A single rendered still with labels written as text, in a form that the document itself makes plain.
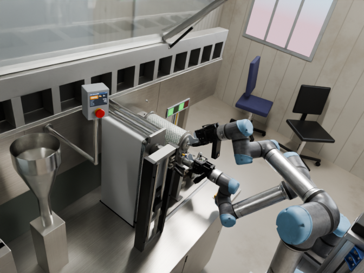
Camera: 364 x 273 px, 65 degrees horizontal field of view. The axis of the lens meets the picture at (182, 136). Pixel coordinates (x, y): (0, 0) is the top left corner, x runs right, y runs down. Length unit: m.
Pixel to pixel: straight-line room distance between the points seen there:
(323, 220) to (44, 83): 1.08
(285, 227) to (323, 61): 3.25
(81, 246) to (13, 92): 0.74
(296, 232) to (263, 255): 1.78
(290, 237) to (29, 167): 0.84
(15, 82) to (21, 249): 0.75
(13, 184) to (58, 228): 0.27
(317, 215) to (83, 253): 0.99
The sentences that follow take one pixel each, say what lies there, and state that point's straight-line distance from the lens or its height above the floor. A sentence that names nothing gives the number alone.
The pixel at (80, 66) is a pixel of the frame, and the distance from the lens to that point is 1.26.
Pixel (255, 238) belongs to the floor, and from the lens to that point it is 2.87.
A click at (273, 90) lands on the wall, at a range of 4.44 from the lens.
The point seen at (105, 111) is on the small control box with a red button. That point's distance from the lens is 0.94.
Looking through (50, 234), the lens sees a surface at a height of 1.15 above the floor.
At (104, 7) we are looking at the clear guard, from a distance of 0.91.
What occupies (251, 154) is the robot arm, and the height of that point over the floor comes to 1.42.
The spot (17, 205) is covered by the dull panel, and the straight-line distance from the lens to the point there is 1.43.
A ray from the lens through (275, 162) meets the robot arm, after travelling 1.27.
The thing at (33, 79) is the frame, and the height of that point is 1.63.
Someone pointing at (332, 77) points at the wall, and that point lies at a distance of 4.10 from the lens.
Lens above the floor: 2.11
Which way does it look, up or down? 34 degrees down
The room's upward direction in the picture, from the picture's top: 11 degrees clockwise
